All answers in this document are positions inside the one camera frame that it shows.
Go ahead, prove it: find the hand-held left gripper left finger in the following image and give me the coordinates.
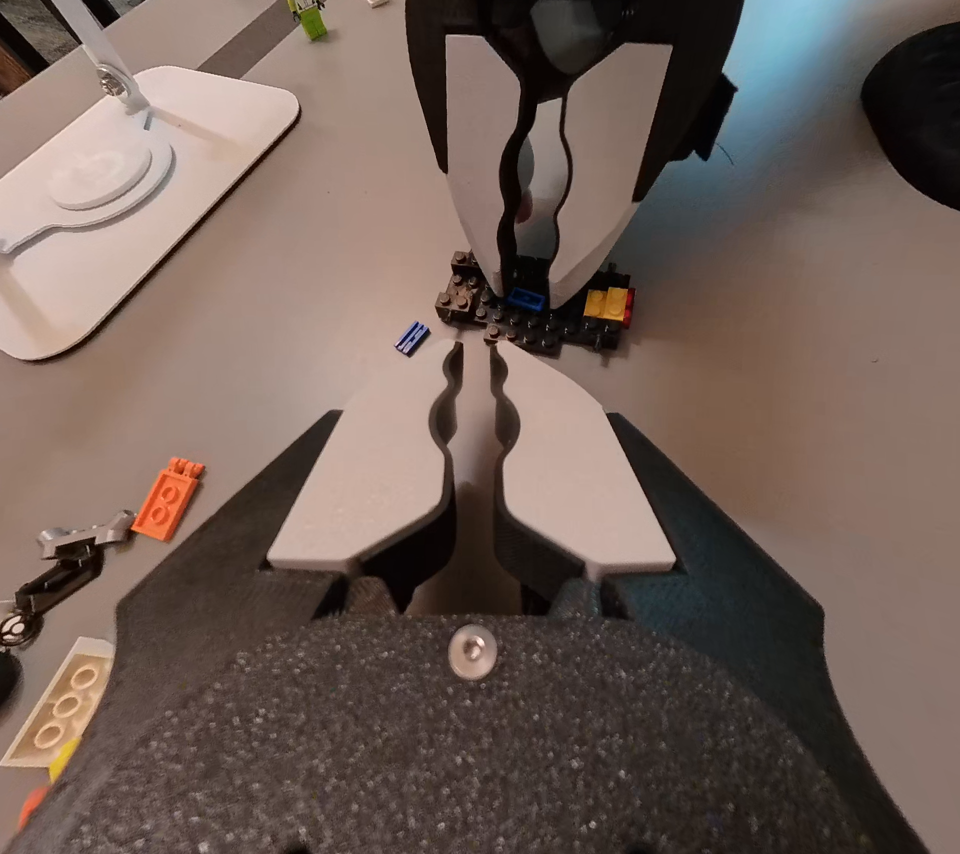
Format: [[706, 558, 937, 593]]
[[266, 340, 463, 578]]

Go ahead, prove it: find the black lego chassis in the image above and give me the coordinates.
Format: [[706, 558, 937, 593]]
[[434, 248, 640, 356]]

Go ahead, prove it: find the pile of lego pieces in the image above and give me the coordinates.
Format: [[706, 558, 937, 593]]
[[0, 455, 208, 833]]

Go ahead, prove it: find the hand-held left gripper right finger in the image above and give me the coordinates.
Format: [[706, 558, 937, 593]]
[[489, 341, 679, 581]]

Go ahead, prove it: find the white book stand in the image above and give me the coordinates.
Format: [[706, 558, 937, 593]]
[[0, 0, 303, 365]]

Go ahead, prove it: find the black round cushion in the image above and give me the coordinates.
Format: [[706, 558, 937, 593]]
[[860, 20, 960, 213]]

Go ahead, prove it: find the small yellow lego piece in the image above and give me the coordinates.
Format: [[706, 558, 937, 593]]
[[582, 283, 631, 326]]

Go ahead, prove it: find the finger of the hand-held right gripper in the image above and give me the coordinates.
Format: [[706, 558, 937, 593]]
[[444, 31, 543, 300], [516, 40, 676, 311]]

